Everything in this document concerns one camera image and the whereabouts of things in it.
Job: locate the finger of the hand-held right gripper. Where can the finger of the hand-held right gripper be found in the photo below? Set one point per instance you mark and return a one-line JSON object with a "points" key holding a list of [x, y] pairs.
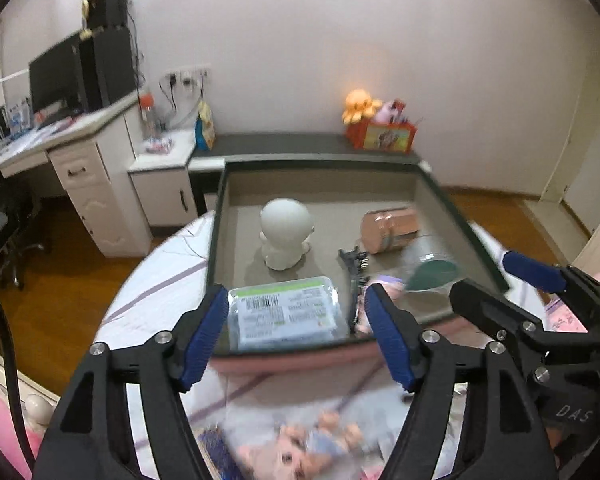
{"points": [[490, 310], [530, 270]]}

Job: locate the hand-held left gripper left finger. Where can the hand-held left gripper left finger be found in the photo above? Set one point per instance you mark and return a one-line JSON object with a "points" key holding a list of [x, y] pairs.
{"points": [[205, 340]]}

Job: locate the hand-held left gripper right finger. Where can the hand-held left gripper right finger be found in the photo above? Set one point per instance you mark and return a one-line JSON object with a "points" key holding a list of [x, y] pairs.
{"points": [[390, 340]]}

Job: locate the teal packet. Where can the teal packet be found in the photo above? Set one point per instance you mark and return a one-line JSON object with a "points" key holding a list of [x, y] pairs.
{"points": [[432, 272]]}

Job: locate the black hair clip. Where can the black hair clip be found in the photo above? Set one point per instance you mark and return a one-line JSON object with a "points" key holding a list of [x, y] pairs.
{"points": [[352, 270]]}

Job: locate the clear plastic labelled case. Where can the clear plastic labelled case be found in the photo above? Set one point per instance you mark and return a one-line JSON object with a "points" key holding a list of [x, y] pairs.
{"points": [[285, 315]]}

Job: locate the small blue box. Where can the small blue box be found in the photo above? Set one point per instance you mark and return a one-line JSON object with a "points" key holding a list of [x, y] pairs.
{"points": [[217, 445]]}

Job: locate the rose gold cylinder jar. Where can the rose gold cylinder jar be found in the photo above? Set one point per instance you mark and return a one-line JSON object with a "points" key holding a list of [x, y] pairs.
{"points": [[387, 230]]}

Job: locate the white round-head figurine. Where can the white round-head figurine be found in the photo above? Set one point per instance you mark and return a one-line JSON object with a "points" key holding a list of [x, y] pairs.
{"points": [[285, 230]]}

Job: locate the baby doll figurine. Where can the baby doll figurine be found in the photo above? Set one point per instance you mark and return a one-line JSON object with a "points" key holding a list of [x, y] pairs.
{"points": [[300, 447]]}

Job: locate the pink storage box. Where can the pink storage box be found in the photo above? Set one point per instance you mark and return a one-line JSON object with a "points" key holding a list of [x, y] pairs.
{"points": [[330, 195]]}

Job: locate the white door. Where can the white door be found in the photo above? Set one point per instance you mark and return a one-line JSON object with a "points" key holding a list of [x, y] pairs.
{"points": [[575, 170]]}

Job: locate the white nightstand cabinet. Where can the white nightstand cabinet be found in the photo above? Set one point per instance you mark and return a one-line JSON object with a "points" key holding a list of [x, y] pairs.
{"points": [[160, 190]]}

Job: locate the white desk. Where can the white desk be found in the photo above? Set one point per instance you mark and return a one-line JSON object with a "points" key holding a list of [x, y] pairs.
{"points": [[105, 195]]}

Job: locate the white bedpost knob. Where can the white bedpost knob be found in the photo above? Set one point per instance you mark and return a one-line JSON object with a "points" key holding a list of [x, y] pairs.
{"points": [[40, 407]]}

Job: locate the red printed toy box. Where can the red printed toy box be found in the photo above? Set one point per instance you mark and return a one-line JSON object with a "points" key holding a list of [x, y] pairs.
{"points": [[385, 136]]}

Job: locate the pink packets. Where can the pink packets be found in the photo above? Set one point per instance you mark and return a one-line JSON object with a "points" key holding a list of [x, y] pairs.
{"points": [[159, 146]]}

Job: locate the pink plush toy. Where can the pink plush toy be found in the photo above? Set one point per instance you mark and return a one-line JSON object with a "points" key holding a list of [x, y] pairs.
{"points": [[392, 110]]}

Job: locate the blue yellow snack bag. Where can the blue yellow snack bag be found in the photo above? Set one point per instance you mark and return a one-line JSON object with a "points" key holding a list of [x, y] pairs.
{"points": [[206, 127]]}

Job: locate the low black bench cabinet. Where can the low black bench cabinet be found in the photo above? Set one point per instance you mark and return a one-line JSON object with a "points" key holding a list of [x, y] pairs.
{"points": [[290, 144]]}

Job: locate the pink bedsheet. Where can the pink bedsheet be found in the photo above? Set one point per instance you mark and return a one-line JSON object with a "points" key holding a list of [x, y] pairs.
{"points": [[0, 420]]}

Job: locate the black office chair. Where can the black office chair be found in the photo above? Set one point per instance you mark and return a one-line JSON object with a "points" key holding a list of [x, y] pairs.
{"points": [[5, 230]]}

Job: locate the orange-capped bottle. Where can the orange-capped bottle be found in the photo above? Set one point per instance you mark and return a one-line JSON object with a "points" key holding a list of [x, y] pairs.
{"points": [[148, 112]]}

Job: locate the orange octopus plush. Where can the orange octopus plush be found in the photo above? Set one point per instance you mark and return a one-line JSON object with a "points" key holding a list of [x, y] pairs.
{"points": [[360, 106]]}

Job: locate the black computer tower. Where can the black computer tower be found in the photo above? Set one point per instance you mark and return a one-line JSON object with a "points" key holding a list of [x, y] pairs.
{"points": [[110, 67]]}

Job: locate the blue white carton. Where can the blue white carton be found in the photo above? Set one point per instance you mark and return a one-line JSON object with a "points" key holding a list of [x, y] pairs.
{"points": [[20, 117]]}

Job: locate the black computer monitor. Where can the black computer monitor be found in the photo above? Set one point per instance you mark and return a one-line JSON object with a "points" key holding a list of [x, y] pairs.
{"points": [[55, 75]]}

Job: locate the black speaker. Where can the black speaker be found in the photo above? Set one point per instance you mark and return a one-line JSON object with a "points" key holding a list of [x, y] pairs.
{"points": [[107, 10]]}

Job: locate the round wooden ornament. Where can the round wooden ornament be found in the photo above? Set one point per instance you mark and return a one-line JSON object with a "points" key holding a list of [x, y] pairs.
{"points": [[85, 7]]}

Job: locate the white wall outlet strip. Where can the white wall outlet strip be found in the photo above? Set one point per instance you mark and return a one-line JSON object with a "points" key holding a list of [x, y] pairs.
{"points": [[187, 75]]}

